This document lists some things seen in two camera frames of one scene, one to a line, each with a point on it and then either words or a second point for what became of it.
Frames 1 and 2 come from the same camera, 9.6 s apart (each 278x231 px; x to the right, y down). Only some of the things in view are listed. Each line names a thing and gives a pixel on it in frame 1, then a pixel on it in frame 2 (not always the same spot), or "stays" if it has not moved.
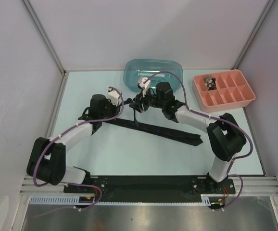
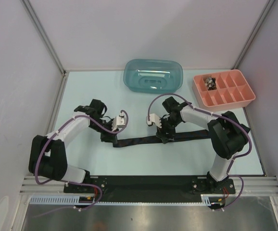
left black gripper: x=115 y=109 -> x=108 y=137
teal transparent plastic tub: x=135 y=69 stays
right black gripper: x=139 y=100 -> x=161 y=133
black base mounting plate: x=152 y=188 stays
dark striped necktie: x=182 y=136 -> x=177 y=135
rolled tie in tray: x=210 y=83 stays
